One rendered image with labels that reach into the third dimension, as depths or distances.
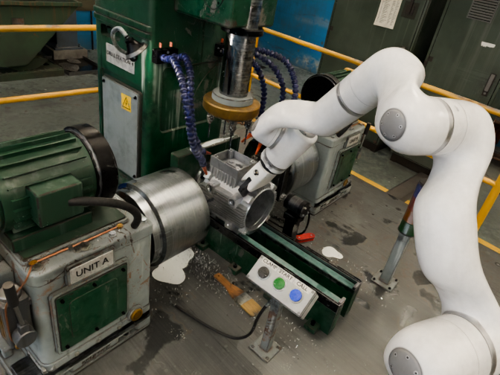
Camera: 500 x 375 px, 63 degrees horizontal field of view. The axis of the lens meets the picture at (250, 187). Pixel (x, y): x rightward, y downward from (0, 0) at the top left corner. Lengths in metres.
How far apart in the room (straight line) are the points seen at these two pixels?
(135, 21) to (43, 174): 0.60
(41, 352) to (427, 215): 0.85
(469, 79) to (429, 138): 3.52
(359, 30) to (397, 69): 3.85
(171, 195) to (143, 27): 0.49
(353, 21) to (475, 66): 1.32
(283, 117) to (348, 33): 3.76
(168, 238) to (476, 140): 0.74
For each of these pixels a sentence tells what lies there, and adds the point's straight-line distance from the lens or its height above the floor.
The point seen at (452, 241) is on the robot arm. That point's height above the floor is 1.40.
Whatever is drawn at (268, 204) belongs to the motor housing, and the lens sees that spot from 1.41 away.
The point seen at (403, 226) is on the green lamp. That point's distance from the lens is 1.42.
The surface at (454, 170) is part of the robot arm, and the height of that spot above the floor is 1.49.
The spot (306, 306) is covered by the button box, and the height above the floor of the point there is 1.06.
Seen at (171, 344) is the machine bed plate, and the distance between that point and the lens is 1.21.
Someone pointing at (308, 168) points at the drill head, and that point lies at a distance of 1.56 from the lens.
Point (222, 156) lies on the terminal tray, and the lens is 1.39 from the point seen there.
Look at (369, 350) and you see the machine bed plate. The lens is 1.34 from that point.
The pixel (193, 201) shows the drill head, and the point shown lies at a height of 1.13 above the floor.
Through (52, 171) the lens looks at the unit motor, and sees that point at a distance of 0.88.
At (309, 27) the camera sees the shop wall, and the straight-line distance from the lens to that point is 7.38.
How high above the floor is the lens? 1.76
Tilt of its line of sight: 31 degrees down
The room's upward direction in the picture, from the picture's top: 11 degrees clockwise
